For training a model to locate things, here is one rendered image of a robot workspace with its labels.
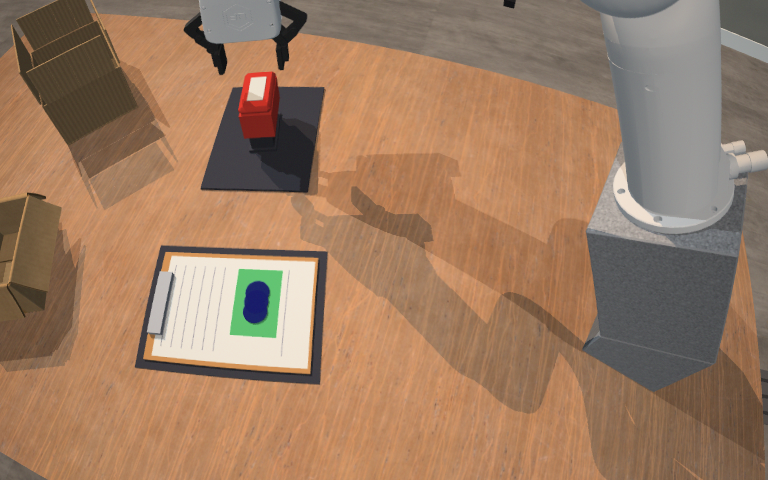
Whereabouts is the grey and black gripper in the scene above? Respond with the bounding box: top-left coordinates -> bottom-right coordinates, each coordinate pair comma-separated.
184,0 -> 307,75

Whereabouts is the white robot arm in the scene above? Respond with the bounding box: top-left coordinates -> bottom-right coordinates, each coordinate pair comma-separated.
580,0 -> 768,234

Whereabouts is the dark blue ink stamp mark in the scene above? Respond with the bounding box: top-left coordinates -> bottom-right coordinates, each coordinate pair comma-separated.
245,281 -> 270,304
243,306 -> 267,323
244,297 -> 268,313

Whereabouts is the brown cardboard box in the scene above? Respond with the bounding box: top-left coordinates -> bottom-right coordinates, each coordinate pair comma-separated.
0,193 -> 62,321
11,0 -> 138,146

